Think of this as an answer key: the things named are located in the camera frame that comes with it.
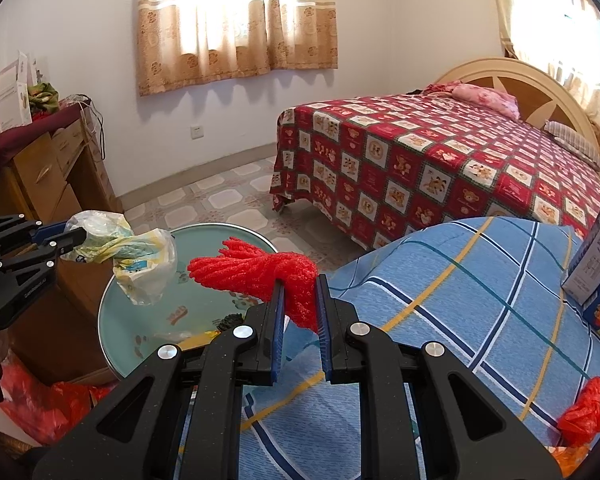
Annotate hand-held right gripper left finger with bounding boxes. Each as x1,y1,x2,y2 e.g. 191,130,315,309
32,280,287,480

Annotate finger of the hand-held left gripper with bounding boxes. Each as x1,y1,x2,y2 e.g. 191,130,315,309
0,214,70,257
0,228,89,332

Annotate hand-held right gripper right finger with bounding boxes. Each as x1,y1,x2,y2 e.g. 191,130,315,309
316,274,563,480

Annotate grey braided yarn bundle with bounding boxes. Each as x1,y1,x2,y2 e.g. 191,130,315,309
215,312,244,334

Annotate red knitted yarn bundle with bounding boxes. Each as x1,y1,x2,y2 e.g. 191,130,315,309
187,238,321,335

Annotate wooden dresser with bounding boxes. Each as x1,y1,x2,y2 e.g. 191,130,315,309
0,105,124,387

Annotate maroon cloth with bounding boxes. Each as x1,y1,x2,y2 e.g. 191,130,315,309
0,102,84,154

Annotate small yellow wrapper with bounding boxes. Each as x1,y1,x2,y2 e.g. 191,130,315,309
179,328,222,347

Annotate round glass table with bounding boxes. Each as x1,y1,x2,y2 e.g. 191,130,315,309
97,222,282,379

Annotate white cardboard box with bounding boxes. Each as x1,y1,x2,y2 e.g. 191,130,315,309
0,52,34,129

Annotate green and red cloth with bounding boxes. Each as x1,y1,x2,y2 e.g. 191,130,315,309
27,81,60,116

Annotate blue plaid blanket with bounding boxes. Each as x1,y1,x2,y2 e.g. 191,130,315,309
179,215,600,480

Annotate red plastic bag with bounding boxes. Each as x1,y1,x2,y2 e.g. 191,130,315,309
0,359,117,447

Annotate bed with red quilt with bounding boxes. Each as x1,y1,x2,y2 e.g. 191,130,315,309
269,93,600,252

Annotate beige patterned window curtain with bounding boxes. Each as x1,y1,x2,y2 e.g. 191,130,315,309
485,0,600,162
135,0,340,97

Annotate orange-red plastic bag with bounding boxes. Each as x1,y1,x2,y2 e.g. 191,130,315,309
557,376,600,449

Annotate blue and white carton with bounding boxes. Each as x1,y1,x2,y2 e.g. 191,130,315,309
560,202,600,342

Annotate pink pillow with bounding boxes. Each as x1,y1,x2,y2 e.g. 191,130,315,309
422,81,521,120

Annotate striped pillow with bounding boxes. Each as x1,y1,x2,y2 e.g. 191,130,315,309
543,119,600,171

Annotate cream wooden headboard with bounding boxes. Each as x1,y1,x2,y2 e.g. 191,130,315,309
434,57,600,162

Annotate thin cables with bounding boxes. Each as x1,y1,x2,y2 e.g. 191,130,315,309
79,94,107,162

